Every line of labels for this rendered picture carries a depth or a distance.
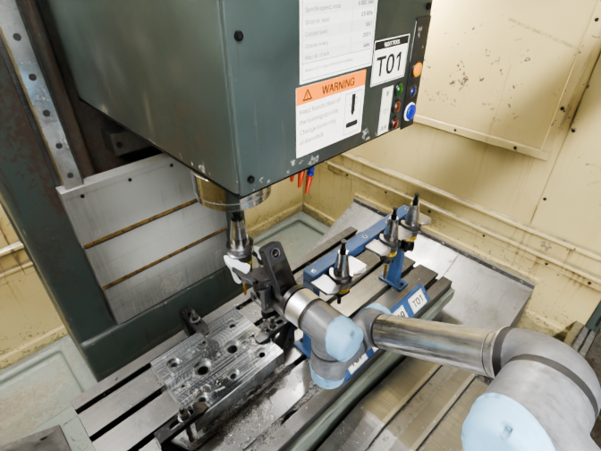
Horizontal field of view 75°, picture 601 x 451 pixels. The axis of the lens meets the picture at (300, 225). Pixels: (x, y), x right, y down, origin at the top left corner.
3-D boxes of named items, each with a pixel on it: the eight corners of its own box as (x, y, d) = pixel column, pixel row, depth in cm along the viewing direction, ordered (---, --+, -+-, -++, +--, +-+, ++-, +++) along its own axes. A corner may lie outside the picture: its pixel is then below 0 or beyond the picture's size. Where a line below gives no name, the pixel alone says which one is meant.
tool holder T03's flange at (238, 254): (241, 240, 94) (240, 231, 93) (259, 250, 91) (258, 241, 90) (221, 252, 90) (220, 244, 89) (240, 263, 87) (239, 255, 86)
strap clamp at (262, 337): (294, 340, 124) (294, 307, 115) (263, 365, 117) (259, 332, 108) (287, 334, 126) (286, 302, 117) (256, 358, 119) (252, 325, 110)
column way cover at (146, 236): (235, 263, 155) (219, 141, 125) (116, 329, 128) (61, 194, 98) (227, 258, 157) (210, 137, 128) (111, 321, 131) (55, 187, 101)
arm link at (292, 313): (297, 310, 74) (325, 289, 79) (281, 298, 77) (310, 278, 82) (297, 336, 79) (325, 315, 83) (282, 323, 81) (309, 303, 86)
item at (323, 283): (343, 288, 100) (343, 286, 99) (329, 299, 97) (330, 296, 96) (324, 275, 104) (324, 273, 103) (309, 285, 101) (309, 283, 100)
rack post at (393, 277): (408, 285, 145) (422, 218, 128) (400, 292, 142) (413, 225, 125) (385, 271, 151) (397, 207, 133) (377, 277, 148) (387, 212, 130)
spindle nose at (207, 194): (236, 167, 91) (230, 117, 84) (287, 190, 83) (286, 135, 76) (179, 195, 81) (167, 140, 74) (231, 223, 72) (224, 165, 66)
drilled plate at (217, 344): (283, 361, 113) (283, 351, 110) (197, 432, 97) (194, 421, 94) (236, 318, 126) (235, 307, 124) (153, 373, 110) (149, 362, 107)
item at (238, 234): (240, 234, 92) (237, 210, 88) (253, 242, 90) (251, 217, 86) (225, 243, 89) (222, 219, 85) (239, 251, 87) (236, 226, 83)
